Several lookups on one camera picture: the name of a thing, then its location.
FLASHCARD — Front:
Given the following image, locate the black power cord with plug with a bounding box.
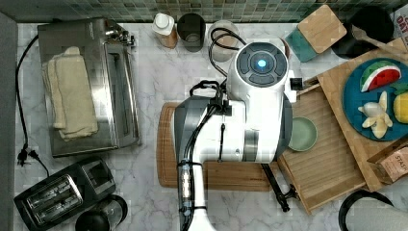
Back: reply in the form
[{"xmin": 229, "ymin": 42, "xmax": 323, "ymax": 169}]
[{"xmin": 14, "ymin": 34, "xmax": 51, "ymax": 178}]

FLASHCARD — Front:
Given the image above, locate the wooden drawer with black handle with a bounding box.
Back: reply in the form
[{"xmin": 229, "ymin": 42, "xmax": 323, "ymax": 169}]
[{"xmin": 270, "ymin": 85, "xmax": 366, "ymax": 214}]

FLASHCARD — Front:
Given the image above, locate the green ceramic bowl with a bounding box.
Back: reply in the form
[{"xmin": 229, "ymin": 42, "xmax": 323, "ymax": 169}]
[{"xmin": 289, "ymin": 116, "xmax": 318, "ymax": 152}]

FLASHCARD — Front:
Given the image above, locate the wooden spoon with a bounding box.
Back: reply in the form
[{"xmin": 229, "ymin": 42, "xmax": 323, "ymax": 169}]
[{"xmin": 351, "ymin": 25, "xmax": 407, "ymax": 60}]

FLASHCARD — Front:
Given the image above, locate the bamboo cutting board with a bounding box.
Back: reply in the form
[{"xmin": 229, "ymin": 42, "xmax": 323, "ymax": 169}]
[{"xmin": 156, "ymin": 102, "xmax": 271, "ymax": 192}]

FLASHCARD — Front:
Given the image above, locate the folded beige towel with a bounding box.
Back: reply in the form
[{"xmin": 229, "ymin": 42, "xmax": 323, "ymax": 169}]
[{"xmin": 41, "ymin": 46, "xmax": 98, "ymax": 141}]

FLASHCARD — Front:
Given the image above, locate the black utensil holder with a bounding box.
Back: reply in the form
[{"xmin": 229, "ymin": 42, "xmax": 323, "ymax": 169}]
[{"xmin": 332, "ymin": 6, "xmax": 395, "ymax": 59}]

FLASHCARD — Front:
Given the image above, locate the white-capped spice bottle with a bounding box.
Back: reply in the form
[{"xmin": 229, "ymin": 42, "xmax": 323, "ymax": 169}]
[{"xmin": 152, "ymin": 13, "xmax": 178, "ymax": 49}]

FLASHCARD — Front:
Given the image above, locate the dark blue plate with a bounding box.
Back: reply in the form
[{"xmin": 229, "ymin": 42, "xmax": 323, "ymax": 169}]
[{"xmin": 343, "ymin": 58, "xmax": 408, "ymax": 141}]

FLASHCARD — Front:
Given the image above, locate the brown paper snack bag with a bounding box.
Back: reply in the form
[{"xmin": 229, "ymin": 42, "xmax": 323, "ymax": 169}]
[{"xmin": 368, "ymin": 142, "xmax": 408, "ymax": 185}]

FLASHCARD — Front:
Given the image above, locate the toy watermelon slice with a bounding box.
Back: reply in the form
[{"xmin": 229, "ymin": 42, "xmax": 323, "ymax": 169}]
[{"xmin": 360, "ymin": 60, "xmax": 401, "ymax": 92}]

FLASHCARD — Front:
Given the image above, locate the dark grey cup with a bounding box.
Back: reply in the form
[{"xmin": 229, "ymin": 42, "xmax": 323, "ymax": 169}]
[{"xmin": 177, "ymin": 13, "xmax": 206, "ymax": 52}]

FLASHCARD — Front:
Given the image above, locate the black paper towel holder base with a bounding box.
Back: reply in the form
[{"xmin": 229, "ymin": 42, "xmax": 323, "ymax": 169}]
[{"xmin": 338, "ymin": 190, "xmax": 394, "ymax": 231}]

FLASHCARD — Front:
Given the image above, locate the toy yellow lemon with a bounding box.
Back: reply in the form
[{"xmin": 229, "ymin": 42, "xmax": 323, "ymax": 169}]
[{"xmin": 394, "ymin": 92, "xmax": 408, "ymax": 123}]

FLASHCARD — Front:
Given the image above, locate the oats box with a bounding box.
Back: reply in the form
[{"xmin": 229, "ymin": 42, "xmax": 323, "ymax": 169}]
[{"xmin": 390, "ymin": 4, "xmax": 408, "ymax": 47}]

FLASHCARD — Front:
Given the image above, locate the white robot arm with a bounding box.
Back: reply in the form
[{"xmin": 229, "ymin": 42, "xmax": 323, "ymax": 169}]
[{"xmin": 171, "ymin": 41, "xmax": 293, "ymax": 231}]

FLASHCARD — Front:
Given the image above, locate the clear glass cereal jar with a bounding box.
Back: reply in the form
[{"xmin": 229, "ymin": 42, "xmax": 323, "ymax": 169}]
[{"xmin": 208, "ymin": 20, "xmax": 240, "ymax": 63}]

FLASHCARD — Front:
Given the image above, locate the black two-slot toaster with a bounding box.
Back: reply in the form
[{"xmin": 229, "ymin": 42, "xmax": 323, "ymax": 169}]
[{"xmin": 13, "ymin": 157, "xmax": 115, "ymax": 231}]

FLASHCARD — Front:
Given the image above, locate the teal canister with wooden lid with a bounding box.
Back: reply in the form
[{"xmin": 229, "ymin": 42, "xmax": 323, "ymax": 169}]
[{"xmin": 285, "ymin": 5, "xmax": 347, "ymax": 63}]

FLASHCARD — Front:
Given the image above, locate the stainless steel toaster oven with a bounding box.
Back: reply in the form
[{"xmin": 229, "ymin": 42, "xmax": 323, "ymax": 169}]
[{"xmin": 38, "ymin": 17, "xmax": 140, "ymax": 158}]

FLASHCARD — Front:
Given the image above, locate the toy peeled banana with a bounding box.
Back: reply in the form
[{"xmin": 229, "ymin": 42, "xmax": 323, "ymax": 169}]
[{"xmin": 358, "ymin": 91, "xmax": 394, "ymax": 139}]

